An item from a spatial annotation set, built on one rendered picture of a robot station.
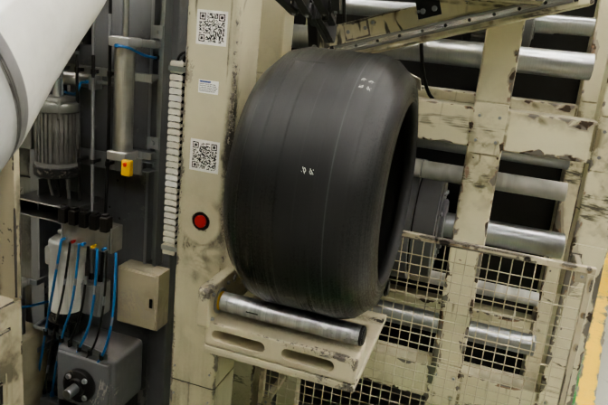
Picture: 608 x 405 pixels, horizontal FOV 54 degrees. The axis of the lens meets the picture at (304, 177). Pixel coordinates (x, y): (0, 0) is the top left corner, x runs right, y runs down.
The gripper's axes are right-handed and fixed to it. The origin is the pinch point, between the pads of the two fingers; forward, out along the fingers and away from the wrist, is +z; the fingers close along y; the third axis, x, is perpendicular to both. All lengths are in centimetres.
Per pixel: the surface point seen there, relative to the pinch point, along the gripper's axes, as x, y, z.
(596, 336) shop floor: -19, 73, 310
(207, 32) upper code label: 17, -39, 30
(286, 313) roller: -40, -19, 53
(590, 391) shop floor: -48, 64, 253
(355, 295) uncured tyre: -35, -1, 43
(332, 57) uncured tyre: 11.7, -9.9, 32.8
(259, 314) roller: -41, -25, 53
